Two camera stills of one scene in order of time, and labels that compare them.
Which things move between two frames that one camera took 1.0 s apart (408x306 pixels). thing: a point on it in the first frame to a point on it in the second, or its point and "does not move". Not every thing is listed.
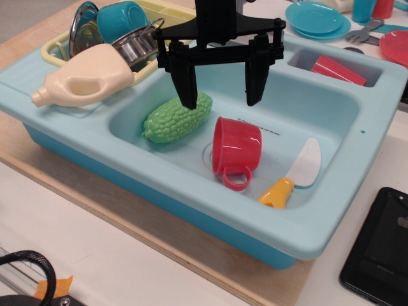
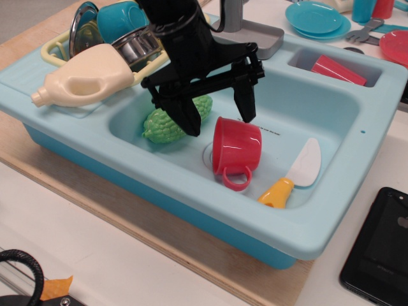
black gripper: (219, 35) to (197, 62)
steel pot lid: (84, 33) does not move
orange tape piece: (61, 289) does not move
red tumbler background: (383, 9) does not move
